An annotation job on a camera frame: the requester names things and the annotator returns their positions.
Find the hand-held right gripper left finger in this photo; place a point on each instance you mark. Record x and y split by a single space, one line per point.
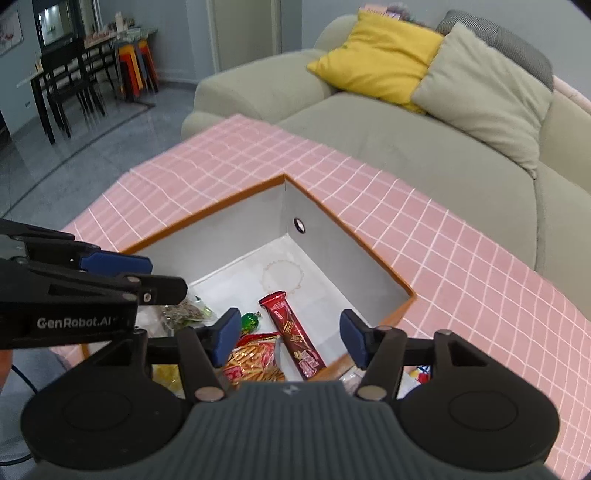
228 336

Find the clear bag of greens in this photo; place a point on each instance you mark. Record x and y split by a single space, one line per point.
184 314

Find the dining table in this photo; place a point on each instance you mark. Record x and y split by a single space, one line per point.
32 78

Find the yellow pillow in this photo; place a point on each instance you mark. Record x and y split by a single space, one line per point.
378 60

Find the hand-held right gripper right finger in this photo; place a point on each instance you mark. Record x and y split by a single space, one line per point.
353 338

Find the yellow chips packet blue label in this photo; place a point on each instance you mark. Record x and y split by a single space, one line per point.
168 378

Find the pink blanket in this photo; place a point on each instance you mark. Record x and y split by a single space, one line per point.
575 96

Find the beige pillow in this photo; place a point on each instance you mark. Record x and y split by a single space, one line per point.
485 97

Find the orange stick snack packet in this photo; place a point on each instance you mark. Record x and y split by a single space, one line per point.
254 360

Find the white door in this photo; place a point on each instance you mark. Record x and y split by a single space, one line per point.
244 32

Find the pink flat box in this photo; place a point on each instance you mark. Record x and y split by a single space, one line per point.
376 9

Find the dark display cabinet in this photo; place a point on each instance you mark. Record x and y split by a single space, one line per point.
60 21

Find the stack of colourful stools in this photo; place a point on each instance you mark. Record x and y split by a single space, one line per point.
134 69

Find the green candy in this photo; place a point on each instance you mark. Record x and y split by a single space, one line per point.
249 321

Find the framed flower picture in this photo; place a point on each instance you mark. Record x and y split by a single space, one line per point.
10 32

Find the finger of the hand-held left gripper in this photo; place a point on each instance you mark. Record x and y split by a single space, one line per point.
115 264
166 289

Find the dark red wafer bar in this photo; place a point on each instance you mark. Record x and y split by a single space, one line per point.
293 337

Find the grey checked pillow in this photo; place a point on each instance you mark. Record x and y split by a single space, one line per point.
517 46

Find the grey plush toy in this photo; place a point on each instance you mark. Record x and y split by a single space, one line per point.
401 10

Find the orange cardboard box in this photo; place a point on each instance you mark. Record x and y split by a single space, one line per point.
221 244

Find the beige sofa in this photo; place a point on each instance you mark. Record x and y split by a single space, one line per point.
392 152

